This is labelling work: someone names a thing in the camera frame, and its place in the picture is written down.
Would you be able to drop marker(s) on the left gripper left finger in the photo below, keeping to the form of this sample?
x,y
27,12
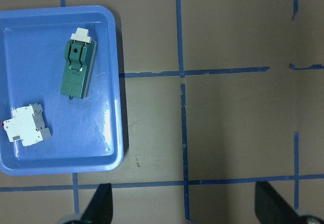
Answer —
x,y
99,209

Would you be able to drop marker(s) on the green relay module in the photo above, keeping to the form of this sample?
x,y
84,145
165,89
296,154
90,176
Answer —
x,y
79,57

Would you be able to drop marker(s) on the white circuit breaker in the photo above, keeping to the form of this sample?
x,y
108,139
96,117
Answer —
x,y
27,125

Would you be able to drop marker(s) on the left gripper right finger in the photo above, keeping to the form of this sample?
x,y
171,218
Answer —
x,y
270,207

